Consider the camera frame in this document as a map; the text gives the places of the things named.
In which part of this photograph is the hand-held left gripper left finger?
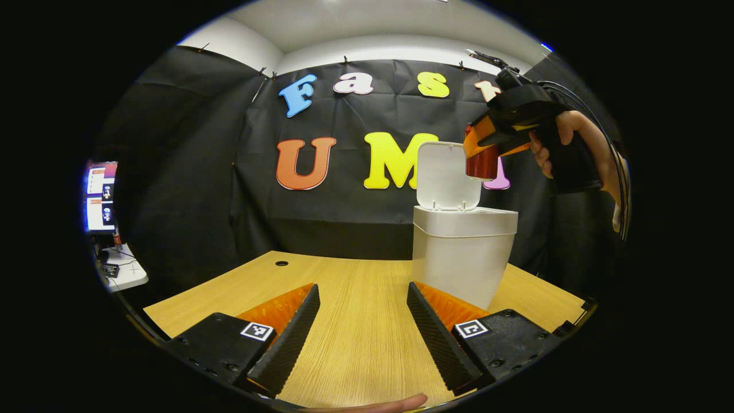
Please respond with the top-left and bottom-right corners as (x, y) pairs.
(166, 283), (321, 398)

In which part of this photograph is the red pop can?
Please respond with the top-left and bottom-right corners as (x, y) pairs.
(465, 126), (499, 182)

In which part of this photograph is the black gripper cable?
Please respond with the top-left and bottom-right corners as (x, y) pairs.
(539, 80), (631, 241)

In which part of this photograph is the white desktop garbage bin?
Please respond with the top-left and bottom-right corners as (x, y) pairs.
(411, 141), (518, 311)

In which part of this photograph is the computer monitor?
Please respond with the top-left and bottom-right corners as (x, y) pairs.
(84, 161), (119, 234)

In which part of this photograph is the white side table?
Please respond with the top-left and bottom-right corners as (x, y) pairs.
(97, 244), (149, 293)

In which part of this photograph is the wooden desktop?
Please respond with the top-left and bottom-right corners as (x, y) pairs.
(143, 250), (587, 409)

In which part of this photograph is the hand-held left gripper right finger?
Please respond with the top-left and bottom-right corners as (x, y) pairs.
(407, 281), (561, 396)

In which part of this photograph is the black backdrop cloth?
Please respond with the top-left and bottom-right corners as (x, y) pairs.
(92, 43), (631, 299)

